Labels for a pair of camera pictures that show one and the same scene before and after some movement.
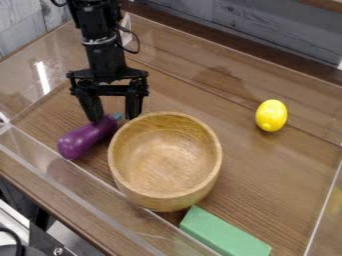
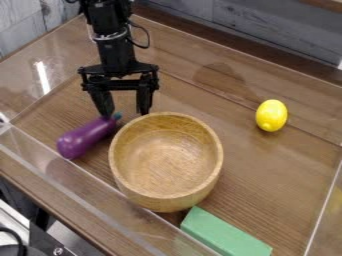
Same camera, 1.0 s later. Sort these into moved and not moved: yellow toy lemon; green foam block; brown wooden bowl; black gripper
Moved: black gripper
Not moved: yellow toy lemon; green foam block; brown wooden bowl
